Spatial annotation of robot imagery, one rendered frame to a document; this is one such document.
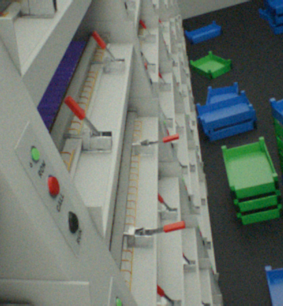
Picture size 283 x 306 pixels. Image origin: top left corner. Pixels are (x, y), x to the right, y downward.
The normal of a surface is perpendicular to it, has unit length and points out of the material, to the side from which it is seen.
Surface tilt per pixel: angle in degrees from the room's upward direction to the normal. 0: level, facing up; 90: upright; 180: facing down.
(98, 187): 17
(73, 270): 90
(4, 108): 90
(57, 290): 90
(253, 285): 0
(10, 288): 90
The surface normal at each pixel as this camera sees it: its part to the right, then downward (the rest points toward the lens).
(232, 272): -0.30, -0.80
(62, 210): 0.95, -0.23
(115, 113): 0.00, -0.83
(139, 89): -0.04, 0.56
